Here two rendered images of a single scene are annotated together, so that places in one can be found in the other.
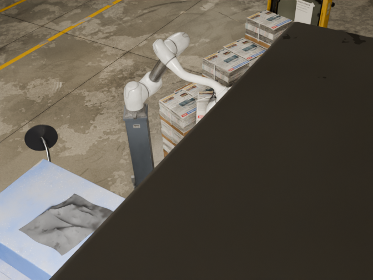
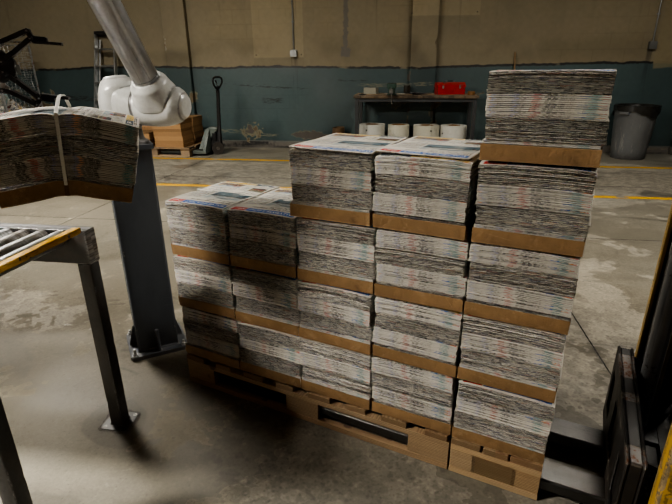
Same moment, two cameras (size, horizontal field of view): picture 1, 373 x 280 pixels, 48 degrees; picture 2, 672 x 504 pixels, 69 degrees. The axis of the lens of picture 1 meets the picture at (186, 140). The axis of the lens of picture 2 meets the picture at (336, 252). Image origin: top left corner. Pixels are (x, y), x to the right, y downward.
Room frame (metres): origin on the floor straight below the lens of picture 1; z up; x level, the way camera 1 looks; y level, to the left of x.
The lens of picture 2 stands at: (2.81, -1.90, 1.30)
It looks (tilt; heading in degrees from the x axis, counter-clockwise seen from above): 21 degrees down; 65
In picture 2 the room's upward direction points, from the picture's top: straight up
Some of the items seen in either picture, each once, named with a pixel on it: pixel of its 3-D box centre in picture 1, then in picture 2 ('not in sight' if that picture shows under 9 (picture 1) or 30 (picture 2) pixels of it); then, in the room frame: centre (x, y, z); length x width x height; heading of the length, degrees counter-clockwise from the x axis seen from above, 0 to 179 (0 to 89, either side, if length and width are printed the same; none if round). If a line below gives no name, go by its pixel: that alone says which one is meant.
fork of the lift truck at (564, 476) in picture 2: not in sight; (443, 442); (3.74, -0.83, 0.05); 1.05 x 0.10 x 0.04; 128
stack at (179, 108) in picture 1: (215, 118); (322, 305); (3.50, -0.32, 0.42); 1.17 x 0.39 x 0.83; 128
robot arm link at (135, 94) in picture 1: (134, 94); (121, 102); (2.92, 0.42, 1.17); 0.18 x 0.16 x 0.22; 140
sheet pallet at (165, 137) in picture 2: not in sight; (163, 134); (3.77, 6.56, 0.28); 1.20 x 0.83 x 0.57; 146
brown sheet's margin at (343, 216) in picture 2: not in sight; (351, 200); (3.58, -0.42, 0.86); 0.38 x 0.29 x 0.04; 39
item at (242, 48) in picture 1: (245, 48); (440, 146); (3.78, -0.64, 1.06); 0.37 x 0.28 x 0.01; 37
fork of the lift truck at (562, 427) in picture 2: not in sight; (459, 402); (3.93, -0.68, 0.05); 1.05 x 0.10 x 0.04; 128
